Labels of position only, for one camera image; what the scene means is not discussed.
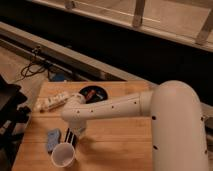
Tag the white paper cup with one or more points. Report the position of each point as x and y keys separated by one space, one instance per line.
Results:
x=63 y=155

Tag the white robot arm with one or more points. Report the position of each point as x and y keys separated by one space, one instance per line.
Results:
x=177 y=122

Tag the red item in plate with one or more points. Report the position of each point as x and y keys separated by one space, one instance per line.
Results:
x=90 y=94

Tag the black round plate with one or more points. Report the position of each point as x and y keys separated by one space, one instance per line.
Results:
x=99 y=90

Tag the blue object behind table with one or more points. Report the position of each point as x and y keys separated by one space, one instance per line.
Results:
x=58 y=78

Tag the white power strip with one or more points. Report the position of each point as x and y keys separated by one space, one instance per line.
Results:
x=52 y=102

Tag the wooden table leg middle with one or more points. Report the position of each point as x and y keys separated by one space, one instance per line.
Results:
x=138 y=13

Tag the wooden table leg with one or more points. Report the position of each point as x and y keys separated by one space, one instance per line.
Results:
x=138 y=13
x=205 y=30

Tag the black chair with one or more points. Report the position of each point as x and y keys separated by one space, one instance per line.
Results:
x=11 y=115

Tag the wooden table leg right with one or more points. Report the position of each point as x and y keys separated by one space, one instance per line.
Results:
x=205 y=30

